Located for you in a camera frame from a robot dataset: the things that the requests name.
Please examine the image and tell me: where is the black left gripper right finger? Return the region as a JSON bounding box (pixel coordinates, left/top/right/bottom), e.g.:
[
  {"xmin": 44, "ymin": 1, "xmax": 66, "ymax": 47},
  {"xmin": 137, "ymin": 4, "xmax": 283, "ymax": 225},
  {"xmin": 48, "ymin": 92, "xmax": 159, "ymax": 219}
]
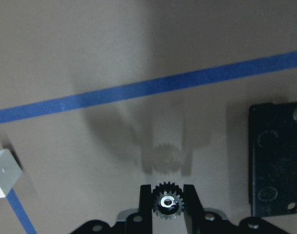
[{"xmin": 183, "ymin": 184, "xmax": 204, "ymax": 234}]

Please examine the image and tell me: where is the black brake pad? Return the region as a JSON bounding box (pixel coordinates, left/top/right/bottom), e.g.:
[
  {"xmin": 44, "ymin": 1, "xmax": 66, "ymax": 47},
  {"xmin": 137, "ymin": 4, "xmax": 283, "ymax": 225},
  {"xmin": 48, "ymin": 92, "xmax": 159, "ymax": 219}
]
[{"xmin": 248, "ymin": 102, "xmax": 297, "ymax": 217}]

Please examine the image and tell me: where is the white curved plastic part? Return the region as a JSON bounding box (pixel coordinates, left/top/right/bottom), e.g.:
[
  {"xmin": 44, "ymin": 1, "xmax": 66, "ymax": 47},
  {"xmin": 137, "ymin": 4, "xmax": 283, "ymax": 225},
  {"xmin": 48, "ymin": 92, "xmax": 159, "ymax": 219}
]
[{"xmin": 0, "ymin": 149, "xmax": 22, "ymax": 198}]

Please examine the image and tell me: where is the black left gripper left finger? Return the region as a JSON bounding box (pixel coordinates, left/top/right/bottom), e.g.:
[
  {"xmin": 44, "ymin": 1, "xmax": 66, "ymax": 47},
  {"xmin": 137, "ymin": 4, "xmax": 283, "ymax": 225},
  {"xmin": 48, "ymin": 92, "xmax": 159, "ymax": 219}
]
[{"xmin": 139, "ymin": 185, "xmax": 153, "ymax": 234}]

